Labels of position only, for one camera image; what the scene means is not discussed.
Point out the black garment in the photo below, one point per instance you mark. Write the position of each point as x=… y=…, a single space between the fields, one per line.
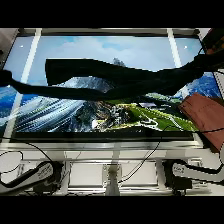
x=110 y=78

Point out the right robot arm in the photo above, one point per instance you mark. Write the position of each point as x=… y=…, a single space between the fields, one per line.
x=200 y=171

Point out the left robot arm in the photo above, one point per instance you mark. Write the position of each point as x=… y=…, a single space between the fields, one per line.
x=31 y=176

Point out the red-brown garment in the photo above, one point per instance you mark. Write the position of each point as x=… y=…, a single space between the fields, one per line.
x=206 y=115

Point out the silver frame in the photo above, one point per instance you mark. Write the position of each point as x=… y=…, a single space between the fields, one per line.
x=112 y=175

